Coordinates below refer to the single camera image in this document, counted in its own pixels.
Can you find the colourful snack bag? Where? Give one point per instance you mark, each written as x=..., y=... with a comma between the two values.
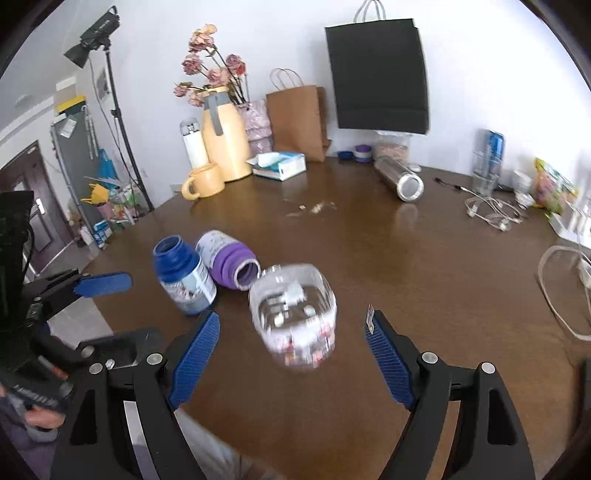
x=552, y=191

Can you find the white power strip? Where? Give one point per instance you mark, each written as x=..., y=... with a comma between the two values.
x=573, y=224

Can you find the brown paper bag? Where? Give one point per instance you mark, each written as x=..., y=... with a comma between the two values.
x=298, y=115

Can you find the tissue box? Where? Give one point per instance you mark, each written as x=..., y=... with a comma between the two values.
x=279, y=166

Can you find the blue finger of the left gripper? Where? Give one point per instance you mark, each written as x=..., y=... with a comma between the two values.
x=103, y=285

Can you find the purple plastic bottle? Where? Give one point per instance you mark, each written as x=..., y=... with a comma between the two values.
x=230, y=262

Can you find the clear drinking glass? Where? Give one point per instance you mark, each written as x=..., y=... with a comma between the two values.
x=482, y=185

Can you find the white water bottle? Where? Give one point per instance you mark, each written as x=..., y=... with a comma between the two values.
x=193, y=142

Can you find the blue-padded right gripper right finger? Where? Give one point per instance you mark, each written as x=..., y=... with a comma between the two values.
x=489, y=440

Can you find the cluttered storage rack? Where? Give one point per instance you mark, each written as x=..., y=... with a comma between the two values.
x=118, y=206

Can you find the person's left hand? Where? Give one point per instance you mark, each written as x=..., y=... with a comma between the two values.
x=15, y=414

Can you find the yellow mug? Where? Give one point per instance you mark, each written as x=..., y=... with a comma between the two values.
x=203, y=182

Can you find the black paper bag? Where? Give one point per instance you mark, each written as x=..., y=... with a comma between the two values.
x=379, y=73

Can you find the grey refrigerator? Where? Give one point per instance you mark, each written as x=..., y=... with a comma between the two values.
x=77, y=153

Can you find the blue drink can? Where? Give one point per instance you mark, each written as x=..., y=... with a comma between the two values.
x=494, y=154

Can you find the blue plastic bottle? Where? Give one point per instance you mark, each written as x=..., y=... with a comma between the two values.
x=183, y=275

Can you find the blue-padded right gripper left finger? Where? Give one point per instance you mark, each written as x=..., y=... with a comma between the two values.
x=94, y=441

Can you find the pink flower bouquet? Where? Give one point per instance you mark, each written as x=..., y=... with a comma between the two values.
x=212, y=71

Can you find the small purple-lid container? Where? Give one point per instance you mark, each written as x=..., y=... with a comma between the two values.
x=363, y=153

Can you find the steel tumbler lying down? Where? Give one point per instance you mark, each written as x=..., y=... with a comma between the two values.
x=408, y=186

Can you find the yellow thermos jug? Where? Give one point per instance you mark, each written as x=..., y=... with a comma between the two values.
x=224, y=135

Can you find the clear plastic jar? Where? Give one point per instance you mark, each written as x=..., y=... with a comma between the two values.
x=294, y=310

